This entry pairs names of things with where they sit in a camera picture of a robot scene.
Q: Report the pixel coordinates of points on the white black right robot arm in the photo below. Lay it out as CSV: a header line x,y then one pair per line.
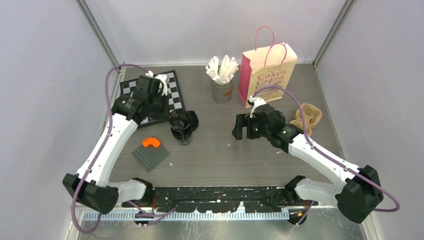
x,y
353,190

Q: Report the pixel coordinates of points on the black lid stack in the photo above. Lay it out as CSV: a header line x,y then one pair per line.
x,y
194,121

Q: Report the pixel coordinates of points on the white wrapped stirrers bundle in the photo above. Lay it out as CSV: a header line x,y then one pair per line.
x,y
222,71

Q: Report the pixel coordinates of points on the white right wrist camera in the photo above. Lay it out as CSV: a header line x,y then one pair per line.
x,y
255,102

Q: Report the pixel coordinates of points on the grey holder cup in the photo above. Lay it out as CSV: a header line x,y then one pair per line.
x,y
222,93

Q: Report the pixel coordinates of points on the orange curved pipe piece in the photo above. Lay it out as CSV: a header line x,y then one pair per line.
x,y
151,142

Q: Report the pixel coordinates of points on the black white chessboard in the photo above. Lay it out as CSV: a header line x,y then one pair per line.
x,y
175,97

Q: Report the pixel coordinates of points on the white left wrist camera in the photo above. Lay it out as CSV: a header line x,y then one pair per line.
x,y
158,85

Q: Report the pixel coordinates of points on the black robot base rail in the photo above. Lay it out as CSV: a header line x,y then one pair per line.
x,y
223,199

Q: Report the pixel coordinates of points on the grey studded baseplate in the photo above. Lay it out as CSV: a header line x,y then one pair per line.
x,y
149,157

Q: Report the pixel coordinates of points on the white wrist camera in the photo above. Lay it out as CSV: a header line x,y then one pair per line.
x,y
255,102
158,85

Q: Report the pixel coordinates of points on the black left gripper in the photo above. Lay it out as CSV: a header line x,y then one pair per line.
x,y
165,112

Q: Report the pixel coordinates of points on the black cup stack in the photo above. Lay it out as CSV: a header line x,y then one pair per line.
x,y
180,123

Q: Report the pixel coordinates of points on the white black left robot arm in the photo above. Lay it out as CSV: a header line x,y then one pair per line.
x,y
91,183

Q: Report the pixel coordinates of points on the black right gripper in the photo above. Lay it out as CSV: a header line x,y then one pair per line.
x,y
242,120

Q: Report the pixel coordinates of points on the pink cakes paper bag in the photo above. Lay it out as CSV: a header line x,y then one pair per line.
x,y
263,68

